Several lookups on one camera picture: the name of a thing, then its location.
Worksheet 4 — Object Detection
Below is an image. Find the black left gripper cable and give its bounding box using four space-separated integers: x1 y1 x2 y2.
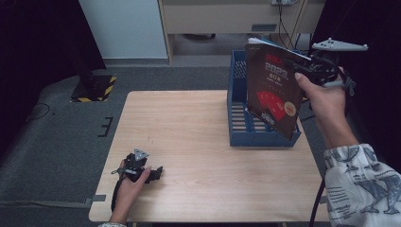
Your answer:
110 179 125 213

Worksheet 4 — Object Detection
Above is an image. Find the black hanging cable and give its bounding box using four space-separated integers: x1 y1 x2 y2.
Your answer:
277 2 296 51

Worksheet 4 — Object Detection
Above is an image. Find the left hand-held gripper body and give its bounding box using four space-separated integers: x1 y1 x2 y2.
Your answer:
121 148 150 183

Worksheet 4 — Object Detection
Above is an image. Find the black tape floor mark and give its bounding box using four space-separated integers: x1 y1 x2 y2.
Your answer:
96 116 114 138

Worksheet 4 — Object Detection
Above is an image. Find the black yellow striped stand base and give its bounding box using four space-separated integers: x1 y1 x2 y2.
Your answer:
70 74 118 103

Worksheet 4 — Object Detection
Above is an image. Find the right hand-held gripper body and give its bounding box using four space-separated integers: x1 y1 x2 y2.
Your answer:
306 37 370 88

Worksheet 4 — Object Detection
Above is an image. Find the person's right hand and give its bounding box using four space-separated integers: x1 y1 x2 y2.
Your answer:
293 65 348 123

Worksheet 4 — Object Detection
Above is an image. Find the blue plastic file rack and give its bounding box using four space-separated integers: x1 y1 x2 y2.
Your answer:
226 46 305 148

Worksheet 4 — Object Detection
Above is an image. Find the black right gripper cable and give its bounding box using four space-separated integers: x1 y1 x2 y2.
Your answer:
308 176 327 227

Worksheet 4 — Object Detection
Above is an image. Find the black and red magazine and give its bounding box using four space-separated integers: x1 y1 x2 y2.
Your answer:
244 37 312 142

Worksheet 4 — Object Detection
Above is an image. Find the white cabinet panel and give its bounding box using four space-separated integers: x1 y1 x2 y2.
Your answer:
78 0 168 60

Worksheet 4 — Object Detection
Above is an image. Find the thin black looped floor cable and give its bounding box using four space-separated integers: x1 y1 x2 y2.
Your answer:
26 102 51 122

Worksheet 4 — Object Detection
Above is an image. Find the person's left hand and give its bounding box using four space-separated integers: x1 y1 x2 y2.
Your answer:
109 160 152 224

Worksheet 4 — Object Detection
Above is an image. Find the grey tape strip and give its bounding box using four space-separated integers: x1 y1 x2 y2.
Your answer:
84 194 107 207

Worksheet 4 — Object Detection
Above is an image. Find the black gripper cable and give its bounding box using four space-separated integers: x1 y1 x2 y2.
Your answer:
110 179 125 213
308 176 327 227

